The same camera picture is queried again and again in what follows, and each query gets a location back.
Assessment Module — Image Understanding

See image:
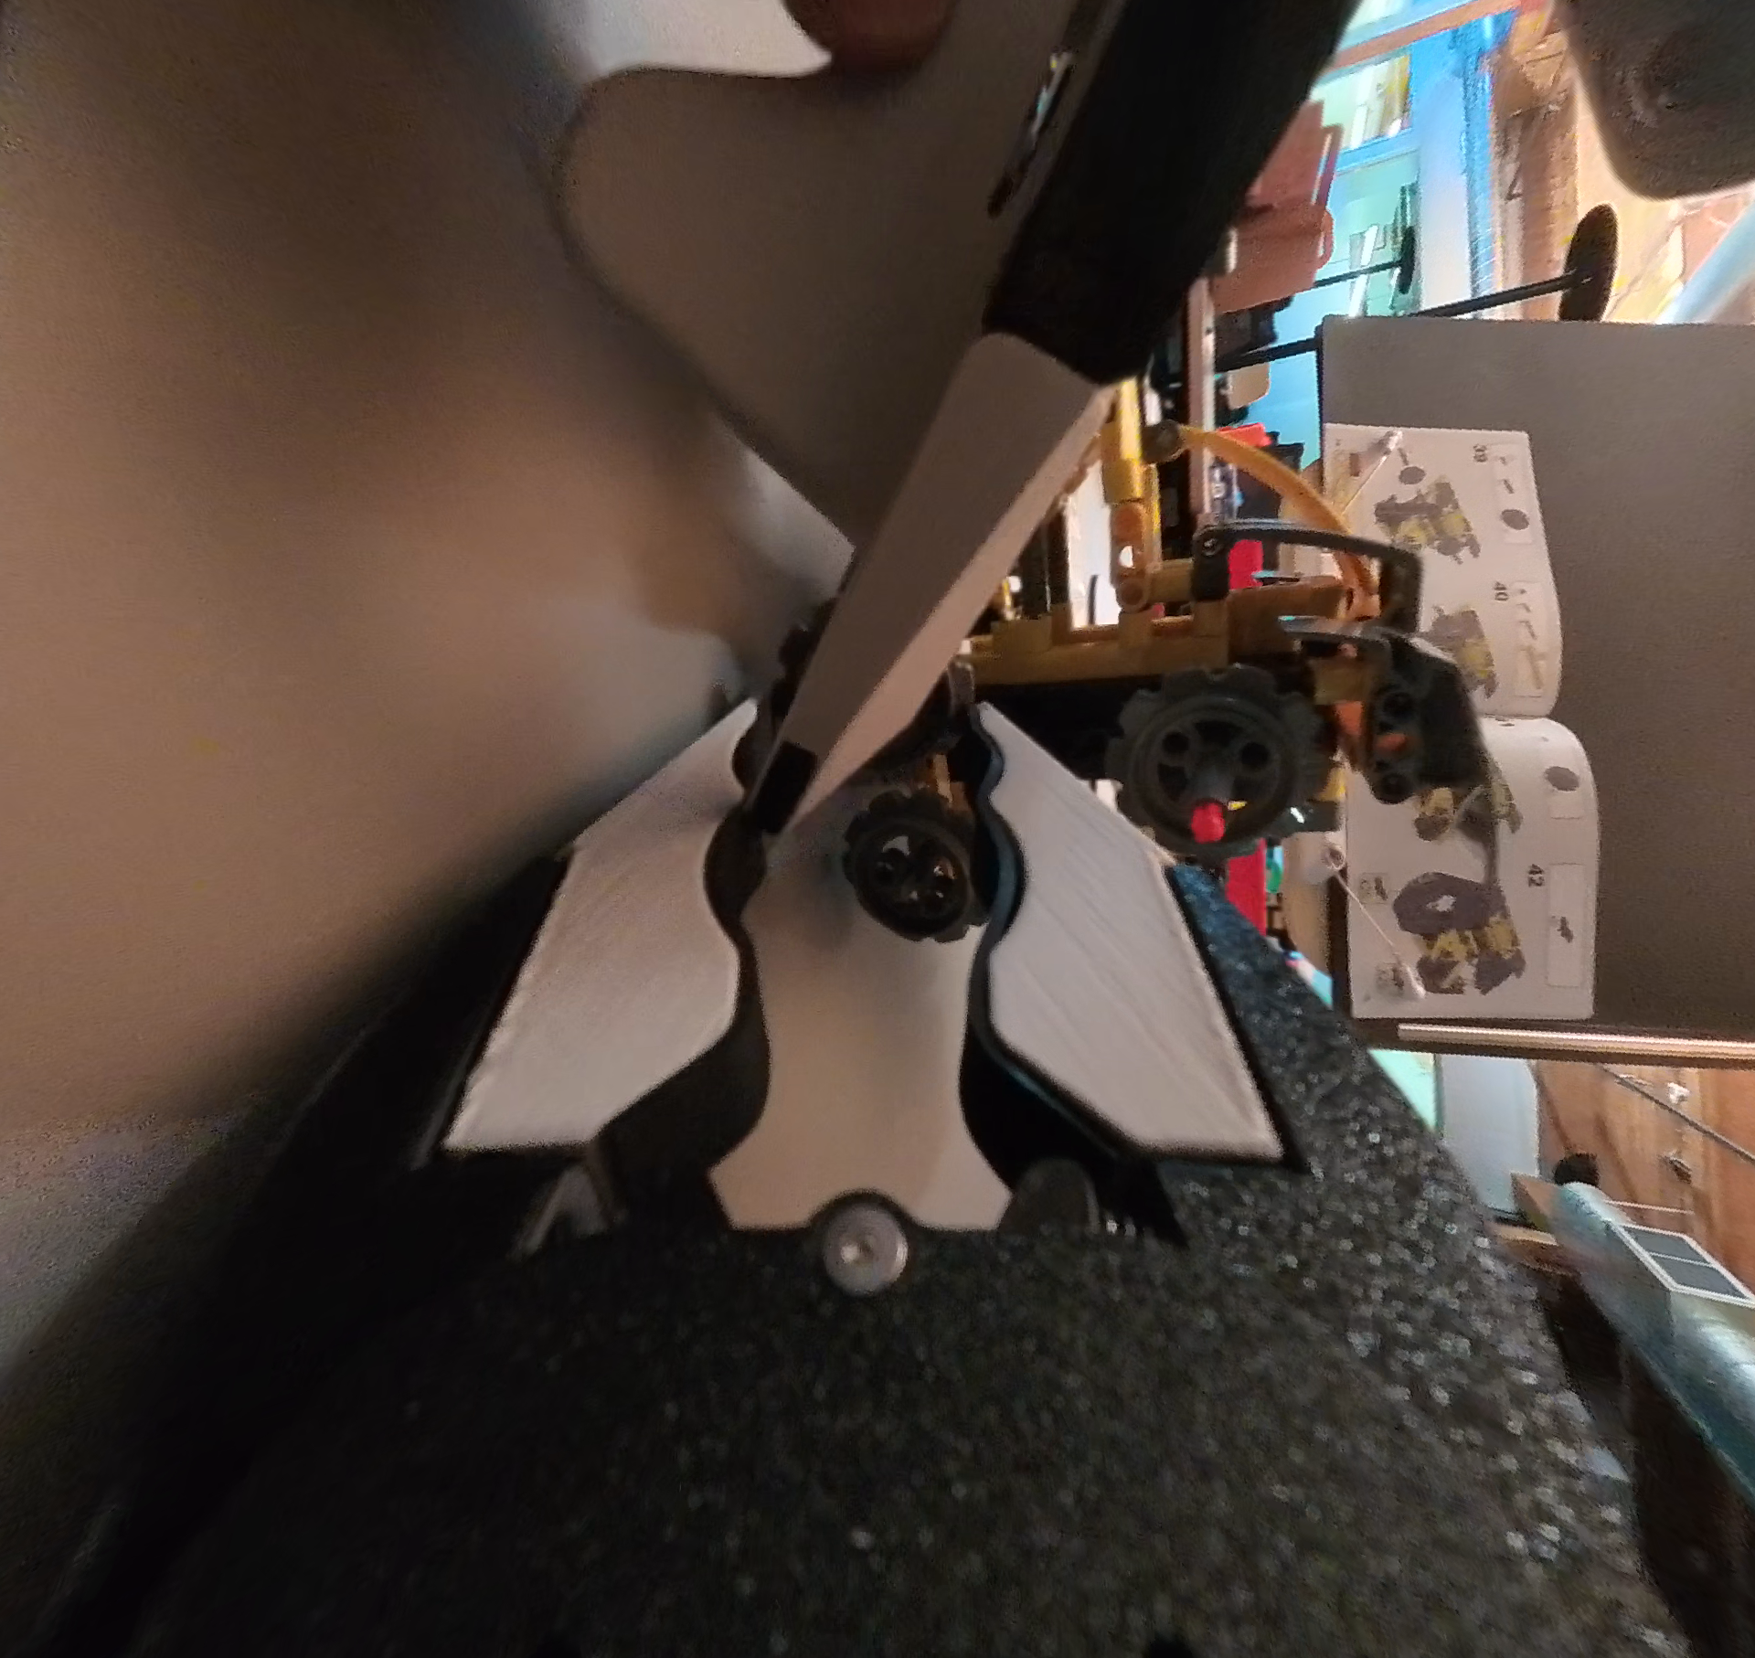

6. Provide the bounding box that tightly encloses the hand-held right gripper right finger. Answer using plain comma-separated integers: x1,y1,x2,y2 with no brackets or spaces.
960,702,1307,1246

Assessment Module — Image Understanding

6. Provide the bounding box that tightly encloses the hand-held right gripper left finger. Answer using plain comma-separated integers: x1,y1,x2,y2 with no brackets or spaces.
441,703,768,1228

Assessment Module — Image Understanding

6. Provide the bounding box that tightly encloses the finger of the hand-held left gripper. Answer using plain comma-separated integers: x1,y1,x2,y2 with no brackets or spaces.
552,0,1115,840

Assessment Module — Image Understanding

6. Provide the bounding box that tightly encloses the grey round toothed brick ring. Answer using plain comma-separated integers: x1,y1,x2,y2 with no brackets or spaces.
839,791,982,945

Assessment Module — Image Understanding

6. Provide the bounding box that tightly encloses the yellow toy brick vehicle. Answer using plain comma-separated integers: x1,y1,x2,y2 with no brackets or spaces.
945,374,1494,864

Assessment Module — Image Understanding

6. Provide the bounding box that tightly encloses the white instruction poster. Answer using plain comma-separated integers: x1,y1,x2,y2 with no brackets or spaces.
1316,424,1603,1021

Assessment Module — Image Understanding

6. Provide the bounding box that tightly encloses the grey poster display board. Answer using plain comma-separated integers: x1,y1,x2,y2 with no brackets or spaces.
1316,314,1755,1071

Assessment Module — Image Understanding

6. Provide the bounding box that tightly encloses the metal ceiling duct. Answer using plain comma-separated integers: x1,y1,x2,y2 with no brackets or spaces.
1548,1177,1755,1413

